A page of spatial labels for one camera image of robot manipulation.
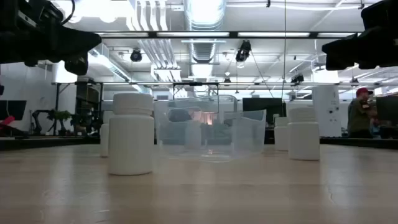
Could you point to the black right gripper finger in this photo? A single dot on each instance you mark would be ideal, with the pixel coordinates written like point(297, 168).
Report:
point(335, 57)
point(354, 49)

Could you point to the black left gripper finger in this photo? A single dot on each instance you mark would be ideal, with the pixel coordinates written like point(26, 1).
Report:
point(77, 64)
point(81, 40)

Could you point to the white plastic pill bottle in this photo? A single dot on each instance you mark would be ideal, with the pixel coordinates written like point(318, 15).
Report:
point(193, 137)
point(130, 140)
point(303, 140)
point(281, 137)
point(104, 140)

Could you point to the clear plastic basket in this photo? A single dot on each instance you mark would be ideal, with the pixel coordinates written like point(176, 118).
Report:
point(248, 133)

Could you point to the small black robot arm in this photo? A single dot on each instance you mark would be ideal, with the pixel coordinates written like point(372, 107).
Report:
point(37, 119)

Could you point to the black shelving rack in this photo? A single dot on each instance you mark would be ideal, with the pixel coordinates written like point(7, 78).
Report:
point(84, 96)

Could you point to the black hanging spotlight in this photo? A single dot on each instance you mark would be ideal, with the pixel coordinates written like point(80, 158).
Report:
point(136, 56)
point(297, 78)
point(243, 51)

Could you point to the white pillar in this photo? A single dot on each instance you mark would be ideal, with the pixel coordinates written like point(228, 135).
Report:
point(326, 109)

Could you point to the leafy green potted plant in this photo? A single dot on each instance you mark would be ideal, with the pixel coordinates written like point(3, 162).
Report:
point(62, 115)

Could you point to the person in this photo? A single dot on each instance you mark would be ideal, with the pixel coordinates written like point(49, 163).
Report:
point(357, 118)

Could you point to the black monitor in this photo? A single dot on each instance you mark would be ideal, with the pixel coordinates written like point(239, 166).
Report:
point(14, 109)
point(273, 105)
point(387, 109)

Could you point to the red object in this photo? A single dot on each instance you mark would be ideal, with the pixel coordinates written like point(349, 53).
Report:
point(6, 120)

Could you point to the black metal table frame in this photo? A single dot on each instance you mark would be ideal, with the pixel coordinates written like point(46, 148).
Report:
point(46, 143)

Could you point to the long ceiling light rail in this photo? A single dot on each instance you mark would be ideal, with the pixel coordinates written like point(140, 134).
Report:
point(192, 34)

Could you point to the black metal gantry frame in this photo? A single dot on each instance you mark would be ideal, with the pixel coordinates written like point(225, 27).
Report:
point(196, 83)

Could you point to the silver ceiling air duct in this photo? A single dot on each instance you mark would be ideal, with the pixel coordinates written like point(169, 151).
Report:
point(203, 15)

